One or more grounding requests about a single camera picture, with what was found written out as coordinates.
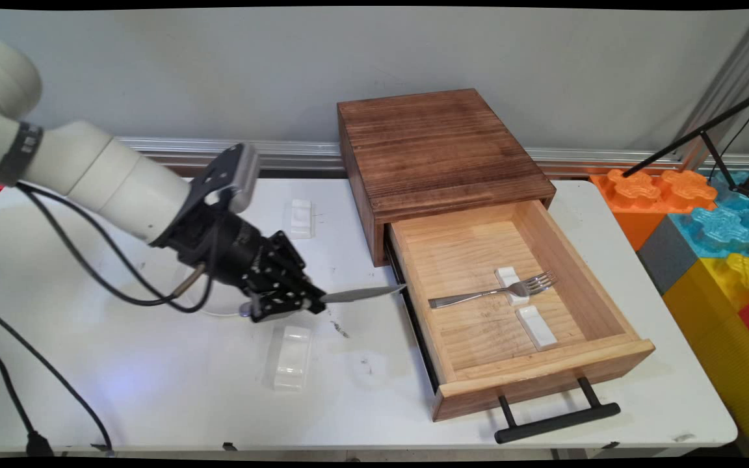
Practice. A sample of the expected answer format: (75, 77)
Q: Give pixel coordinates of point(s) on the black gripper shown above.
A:
(225, 244)

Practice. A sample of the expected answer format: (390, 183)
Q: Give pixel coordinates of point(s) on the silver metal knife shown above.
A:
(361, 294)

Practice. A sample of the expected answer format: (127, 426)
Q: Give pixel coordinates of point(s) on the silver metal fork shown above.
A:
(491, 292)

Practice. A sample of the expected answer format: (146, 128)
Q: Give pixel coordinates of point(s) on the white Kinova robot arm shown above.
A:
(108, 172)

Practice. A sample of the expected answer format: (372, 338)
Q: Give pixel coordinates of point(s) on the clear rest near knife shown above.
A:
(291, 357)

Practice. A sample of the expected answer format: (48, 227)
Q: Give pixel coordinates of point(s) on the light wooden drawer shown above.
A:
(478, 260)

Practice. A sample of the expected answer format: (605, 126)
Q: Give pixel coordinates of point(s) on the dark wooden cabinet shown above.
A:
(439, 140)

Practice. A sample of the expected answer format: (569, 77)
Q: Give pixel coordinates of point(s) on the white ceramic cutlery rest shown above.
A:
(536, 327)
(511, 285)

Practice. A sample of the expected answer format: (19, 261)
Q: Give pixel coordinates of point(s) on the orange foam block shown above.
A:
(641, 192)

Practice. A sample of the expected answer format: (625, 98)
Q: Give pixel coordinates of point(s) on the grey foam block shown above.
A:
(667, 257)

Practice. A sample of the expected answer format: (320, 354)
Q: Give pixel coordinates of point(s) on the black tripod stand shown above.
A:
(693, 135)

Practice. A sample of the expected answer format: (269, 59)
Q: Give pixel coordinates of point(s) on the yellow foam block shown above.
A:
(719, 338)

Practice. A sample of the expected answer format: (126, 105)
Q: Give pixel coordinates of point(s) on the blue foam block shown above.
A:
(719, 224)

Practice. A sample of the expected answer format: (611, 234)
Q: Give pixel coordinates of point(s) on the clear rest near wall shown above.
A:
(302, 218)

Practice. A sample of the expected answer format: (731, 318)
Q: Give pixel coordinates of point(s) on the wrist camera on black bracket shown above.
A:
(228, 175)

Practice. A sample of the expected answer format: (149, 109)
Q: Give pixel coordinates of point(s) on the aluminium rail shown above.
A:
(296, 155)

